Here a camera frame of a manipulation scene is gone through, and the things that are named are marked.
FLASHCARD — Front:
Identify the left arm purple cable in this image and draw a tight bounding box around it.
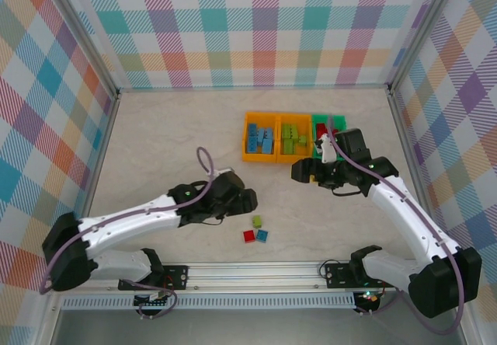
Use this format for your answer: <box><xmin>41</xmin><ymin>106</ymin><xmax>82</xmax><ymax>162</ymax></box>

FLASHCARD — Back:
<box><xmin>38</xmin><ymin>146</ymin><xmax>218</xmax><ymax>319</ymax></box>

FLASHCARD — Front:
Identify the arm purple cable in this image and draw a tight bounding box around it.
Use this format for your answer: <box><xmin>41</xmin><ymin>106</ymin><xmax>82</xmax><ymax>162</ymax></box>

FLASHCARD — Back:
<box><xmin>327</xmin><ymin>114</ymin><xmax>467</xmax><ymax>336</ymax></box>
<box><xmin>38</xmin><ymin>146</ymin><xmax>218</xmax><ymax>319</ymax></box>

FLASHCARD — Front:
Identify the green plastic bin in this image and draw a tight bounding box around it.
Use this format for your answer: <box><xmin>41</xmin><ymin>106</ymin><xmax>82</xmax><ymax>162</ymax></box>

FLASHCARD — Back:
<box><xmin>309</xmin><ymin>113</ymin><xmax>348</xmax><ymax>165</ymax></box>

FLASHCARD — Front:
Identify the aluminium side rail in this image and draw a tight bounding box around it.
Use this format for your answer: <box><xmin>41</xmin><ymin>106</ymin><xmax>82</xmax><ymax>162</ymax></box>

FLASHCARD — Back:
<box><xmin>68</xmin><ymin>90</ymin><xmax>121</xmax><ymax>264</ymax></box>
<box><xmin>387</xmin><ymin>90</ymin><xmax>446</xmax><ymax>260</ymax></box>

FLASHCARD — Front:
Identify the white slotted cable duct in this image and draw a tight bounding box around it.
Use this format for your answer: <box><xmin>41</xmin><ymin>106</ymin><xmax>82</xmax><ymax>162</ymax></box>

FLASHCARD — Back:
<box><xmin>61</xmin><ymin>292</ymin><xmax>356</xmax><ymax>311</ymax></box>

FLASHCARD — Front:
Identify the aluminium frame post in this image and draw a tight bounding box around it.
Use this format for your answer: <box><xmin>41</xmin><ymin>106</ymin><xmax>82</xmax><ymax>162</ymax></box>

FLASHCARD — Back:
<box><xmin>46</xmin><ymin>0</ymin><xmax>121</xmax><ymax>99</ymax></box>
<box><xmin>385</xmin><ymin>0</ymin><xmax>463</xmax><ymax>96</ymax></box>

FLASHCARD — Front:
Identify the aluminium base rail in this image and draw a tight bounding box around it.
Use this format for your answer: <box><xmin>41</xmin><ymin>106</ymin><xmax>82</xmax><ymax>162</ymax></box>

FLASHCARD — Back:
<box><xmin>42</xmin><ymin>258</ymin><xmax>471</xmax><ymax>294</ymax></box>

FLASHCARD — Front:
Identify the small circuit board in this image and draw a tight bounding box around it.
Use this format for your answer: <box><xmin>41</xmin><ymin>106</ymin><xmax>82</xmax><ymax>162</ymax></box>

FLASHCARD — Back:
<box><xmin>355</xmin><ymin>290</ymin><xmax>384</xmax><ymax>307</ymax></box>
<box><xmin>133</xmin><ymin>292</ymin><xmax>174</xmax><ymax>309</ymax></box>

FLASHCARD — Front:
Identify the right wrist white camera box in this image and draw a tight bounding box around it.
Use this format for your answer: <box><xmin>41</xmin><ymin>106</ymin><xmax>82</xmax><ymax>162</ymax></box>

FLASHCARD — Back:
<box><xmin>315</xmin><ymin>134</ymin><xmax>339</xmax><ymax>164</ymax></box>

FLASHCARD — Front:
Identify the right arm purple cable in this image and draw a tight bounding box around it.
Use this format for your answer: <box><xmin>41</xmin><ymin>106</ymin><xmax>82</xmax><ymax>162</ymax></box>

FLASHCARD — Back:
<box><xmin>327</xmin><ymin>114</ymin><xmax>467</xmax><ymax>336</ymax></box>

